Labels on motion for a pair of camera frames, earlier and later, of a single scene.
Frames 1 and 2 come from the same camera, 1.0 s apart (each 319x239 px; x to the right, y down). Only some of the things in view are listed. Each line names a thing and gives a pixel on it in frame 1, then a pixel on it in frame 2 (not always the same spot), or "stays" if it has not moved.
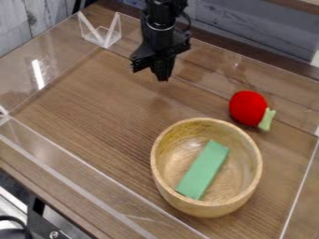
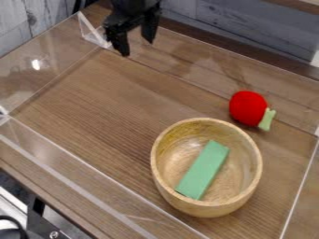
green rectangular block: x=202 y=170 stays
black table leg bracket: x=40 y=228 stays
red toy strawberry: x=249 y=108 stays
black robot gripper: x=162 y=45 → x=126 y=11
